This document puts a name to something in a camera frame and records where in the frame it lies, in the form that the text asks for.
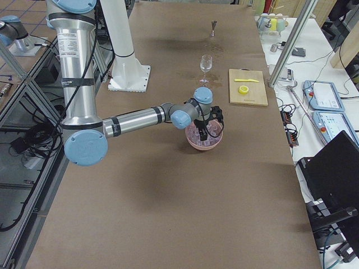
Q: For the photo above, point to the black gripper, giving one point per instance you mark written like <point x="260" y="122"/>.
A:
<point x="201" y="124"/>

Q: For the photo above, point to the steel cocktail jigger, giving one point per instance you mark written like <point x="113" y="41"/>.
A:
<point x="213" y="25"/>

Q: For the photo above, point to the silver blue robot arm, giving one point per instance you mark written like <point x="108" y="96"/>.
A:
<point x="16" y="37"/>
<point x="85" y="134"/>

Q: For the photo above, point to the clear ice cubes pile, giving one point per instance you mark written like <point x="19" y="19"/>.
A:
<point x="213" y="136"/>

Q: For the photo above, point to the clear wine glass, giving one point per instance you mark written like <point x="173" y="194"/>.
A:
<point x="205" y="65"/>

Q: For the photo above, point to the pink bowl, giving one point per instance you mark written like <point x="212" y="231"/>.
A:
<point x="204" y="144"/>

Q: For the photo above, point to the yellow lemon slice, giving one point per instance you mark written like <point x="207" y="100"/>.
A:
<point x="243" y="89"/>

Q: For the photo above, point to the bamboo cutting board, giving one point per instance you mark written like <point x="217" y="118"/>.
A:
<point x="257" y="91"/>

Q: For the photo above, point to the yellow plastic knife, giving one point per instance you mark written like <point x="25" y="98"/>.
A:
<point x="246" y="80"/>

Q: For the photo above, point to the small steel cup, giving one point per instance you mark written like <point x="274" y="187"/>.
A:
<point x="273" y="48"/>

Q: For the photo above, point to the upper blue teach pendant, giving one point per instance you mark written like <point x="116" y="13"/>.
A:
<point x="322" y="95"/>

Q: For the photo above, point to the blue teach pendant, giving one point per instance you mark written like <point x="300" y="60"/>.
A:
<point x="330" y="123"/>
<point x="322" y="95"/>

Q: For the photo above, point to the lower blue teach pendant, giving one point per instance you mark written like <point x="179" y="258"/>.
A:
<point x="330" y="123"/>

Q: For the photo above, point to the stack of coloured cups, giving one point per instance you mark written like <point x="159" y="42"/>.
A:
<point x="271" y="24"/>

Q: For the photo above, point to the black laptop monitor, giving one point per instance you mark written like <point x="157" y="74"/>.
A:
<point x="332" y="176"/>

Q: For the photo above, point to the aluminium frame post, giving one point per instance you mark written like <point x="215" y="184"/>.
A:
<point x="296" y="31"/>

